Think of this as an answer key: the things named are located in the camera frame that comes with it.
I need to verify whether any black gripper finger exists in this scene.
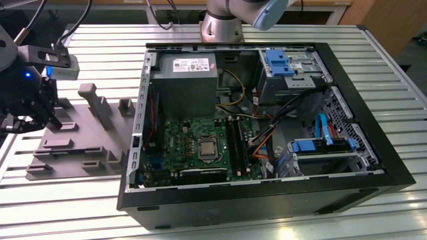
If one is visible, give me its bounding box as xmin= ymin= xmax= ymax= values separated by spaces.
xmin=22 ymin=76 xmax=65 ymax=131
xmin=0 ymin=113 xmax=46 ymax=135

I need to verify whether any black RAM slot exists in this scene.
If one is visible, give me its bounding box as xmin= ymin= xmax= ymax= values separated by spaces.
xmin=226 ymin=115 xmax=242 ymax=176

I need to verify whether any grey parts rack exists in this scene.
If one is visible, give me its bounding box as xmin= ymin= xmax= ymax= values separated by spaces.
xmin=25 ymin=82 xmax=139 ymax=181

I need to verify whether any green motherboard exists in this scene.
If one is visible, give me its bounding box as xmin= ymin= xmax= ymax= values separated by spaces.
xmin=139 ymin=116 xmax=269 ymax=187

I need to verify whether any blue expansion slot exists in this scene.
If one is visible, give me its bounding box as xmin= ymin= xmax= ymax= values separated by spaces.
xmin=149 ymin=155 xmax=162 ymax=172

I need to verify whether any grey power supply unit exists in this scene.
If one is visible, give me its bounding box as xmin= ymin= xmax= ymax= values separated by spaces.
xmin=151 ymin=52 xmax=221 ymax=120

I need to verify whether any silver CPU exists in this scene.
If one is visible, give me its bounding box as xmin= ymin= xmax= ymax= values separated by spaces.
xmin=199 ymin=142 xmax=218 ymax=155

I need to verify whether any metal socket cover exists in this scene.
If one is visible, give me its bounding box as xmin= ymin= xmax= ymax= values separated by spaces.
xmin=197 ymin=134 xmax=222 ymax=163

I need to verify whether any black graphics card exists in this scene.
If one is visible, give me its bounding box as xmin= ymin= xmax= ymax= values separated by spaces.
xmin=170 ymin=166 xmax=229 ymax=186

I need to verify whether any black PC case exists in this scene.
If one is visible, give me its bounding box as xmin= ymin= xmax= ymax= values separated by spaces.
xmin=115 ymin=41 xmax=418 ymax=230

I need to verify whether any metal drive cage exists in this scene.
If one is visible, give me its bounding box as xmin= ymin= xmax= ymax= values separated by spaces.
xmin=257 ymin=47 xmax=336 ymax=106

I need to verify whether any hard disk in blue carrier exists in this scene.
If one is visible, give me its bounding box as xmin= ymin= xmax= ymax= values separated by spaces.
xmin=289 ymin=138 xmax=358 ymax=155

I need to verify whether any metal disk bay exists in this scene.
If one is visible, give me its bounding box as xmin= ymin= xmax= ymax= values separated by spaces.
xmin=286 ymin=149 xmax=369 ymax=176

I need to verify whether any brown wooden cabinet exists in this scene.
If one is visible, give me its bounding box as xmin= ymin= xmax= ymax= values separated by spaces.
xmin=338 ymin=0 xmax=427 ymax=59

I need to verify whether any black camera bracket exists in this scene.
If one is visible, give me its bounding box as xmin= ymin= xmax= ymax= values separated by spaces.
xmin=18 ymin=44 xmax=71 ymax=69

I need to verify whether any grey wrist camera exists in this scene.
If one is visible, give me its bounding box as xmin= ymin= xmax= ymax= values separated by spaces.
xmin=45 ymin=53 xmax=82 ymax=81

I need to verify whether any black camera cable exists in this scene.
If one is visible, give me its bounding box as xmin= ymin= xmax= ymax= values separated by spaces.
xmin=13 ymin=0 xmax=49 ymax=44
xmin=57 ymin=0 xmax=94 ymax=50

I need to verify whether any thin red wire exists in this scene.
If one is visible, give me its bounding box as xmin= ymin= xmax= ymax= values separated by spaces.
xmin=149 ymin=94 xmax=159 ymax=141

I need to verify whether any black cable with silver plug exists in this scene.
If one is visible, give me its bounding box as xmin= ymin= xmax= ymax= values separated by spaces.
xmin=145 ymin=0 xmax=178 ymax=30

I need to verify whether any yellow wire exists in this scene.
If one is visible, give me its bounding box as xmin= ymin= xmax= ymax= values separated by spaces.
xmin=215 ymin=69 xmax=273 ymax=119

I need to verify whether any orange wire bundle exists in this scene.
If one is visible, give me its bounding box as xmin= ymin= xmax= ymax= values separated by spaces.
xmin=252 ymin=142 xmax=270 ymax=160

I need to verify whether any black white wire bundle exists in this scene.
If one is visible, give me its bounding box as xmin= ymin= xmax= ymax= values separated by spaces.
xmin=249 ymin=124 xmax=281 ymax=146

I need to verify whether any blue plastic drive bracket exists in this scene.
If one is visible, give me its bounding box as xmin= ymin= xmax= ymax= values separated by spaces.
xmin=265 ymin=49 xmax=297 ymax=77

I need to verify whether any black flat cable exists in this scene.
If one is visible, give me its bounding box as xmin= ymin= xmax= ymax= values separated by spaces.
xmin=266 ymin=84 xmax=330 ymax=131

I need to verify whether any blue flat wire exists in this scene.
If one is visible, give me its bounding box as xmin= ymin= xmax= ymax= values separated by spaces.
xmin=314 ymin=112 xmax=336 ymax=146

